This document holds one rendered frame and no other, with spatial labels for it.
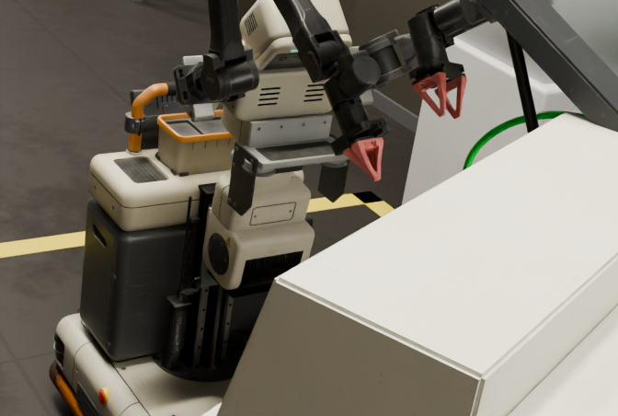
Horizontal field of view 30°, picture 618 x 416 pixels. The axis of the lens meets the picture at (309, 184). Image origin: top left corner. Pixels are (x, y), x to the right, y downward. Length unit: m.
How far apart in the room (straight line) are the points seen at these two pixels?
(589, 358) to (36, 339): 2.74
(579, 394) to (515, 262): 0.14
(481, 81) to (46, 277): 1.67
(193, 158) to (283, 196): 0.32
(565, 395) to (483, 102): 3.05
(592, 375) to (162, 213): 1.90
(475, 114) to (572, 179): 2.78
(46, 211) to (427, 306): 3.55
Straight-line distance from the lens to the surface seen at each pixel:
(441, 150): 4.34
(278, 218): 2.80
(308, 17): 2.16
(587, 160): 1.48
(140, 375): 3.14
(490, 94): 4.11
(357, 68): 2.06
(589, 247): 1.25
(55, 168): 4.88
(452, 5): 2.19
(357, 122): 2.10
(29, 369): 3.63
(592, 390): 1.16
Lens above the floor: 2.07
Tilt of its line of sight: 25 degrees down
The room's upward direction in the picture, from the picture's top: 9 degrees clockwise
